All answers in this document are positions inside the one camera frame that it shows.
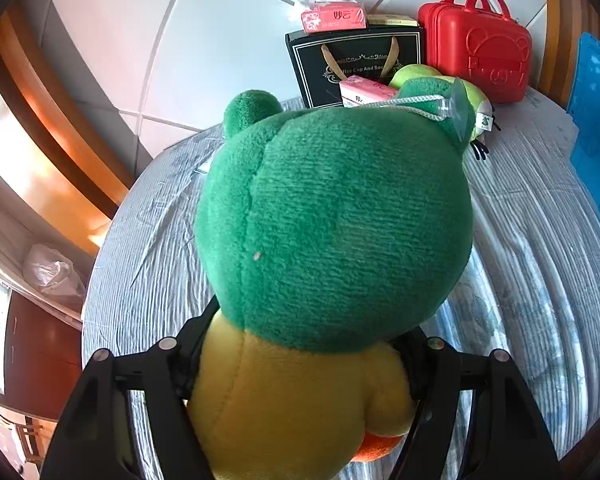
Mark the dark wooden nightstand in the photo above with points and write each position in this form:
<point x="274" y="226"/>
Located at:
<point x="40" y="360"/>

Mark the green and yellow duck plush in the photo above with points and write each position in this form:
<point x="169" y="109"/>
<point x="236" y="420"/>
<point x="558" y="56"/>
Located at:
<point x="330" y="225"/>

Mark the blue plastic crate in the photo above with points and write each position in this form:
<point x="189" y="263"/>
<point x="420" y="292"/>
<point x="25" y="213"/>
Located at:
<point x="592" y="125"/>

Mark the black gift bag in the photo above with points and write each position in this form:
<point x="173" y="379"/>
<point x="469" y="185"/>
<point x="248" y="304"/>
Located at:
<point x="315" y="70"/>

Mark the light green frog plush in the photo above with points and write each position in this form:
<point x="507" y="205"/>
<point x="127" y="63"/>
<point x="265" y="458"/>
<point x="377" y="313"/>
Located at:
<point x="415" y="75"/>

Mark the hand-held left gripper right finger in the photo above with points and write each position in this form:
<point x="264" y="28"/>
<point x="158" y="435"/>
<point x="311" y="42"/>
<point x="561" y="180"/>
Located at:
<point x="420" y="370"/>

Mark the red small suitcase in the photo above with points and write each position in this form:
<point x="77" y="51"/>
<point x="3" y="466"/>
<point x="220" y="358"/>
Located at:
<point x="480" y="45"/>

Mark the gold flat box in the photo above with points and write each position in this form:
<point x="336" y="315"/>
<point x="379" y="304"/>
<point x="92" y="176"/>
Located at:
<point x="392" y="20"/>

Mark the pink tissue pack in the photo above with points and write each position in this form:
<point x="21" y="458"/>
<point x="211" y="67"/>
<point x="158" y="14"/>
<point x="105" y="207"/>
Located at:
<point x="332" y="16"/>
<point x="365" y="92"/>

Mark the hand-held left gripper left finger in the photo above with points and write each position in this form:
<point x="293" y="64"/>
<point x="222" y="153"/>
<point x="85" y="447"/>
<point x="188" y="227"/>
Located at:
<point x="190" y="350"/>

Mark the wooden headboard frame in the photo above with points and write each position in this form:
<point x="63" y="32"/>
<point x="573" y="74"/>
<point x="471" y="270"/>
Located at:
<point x="55" y="110"/>

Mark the clear plastic bag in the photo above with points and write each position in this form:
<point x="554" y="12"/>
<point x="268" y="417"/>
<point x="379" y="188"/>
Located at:
<point x="55" y="272"/>

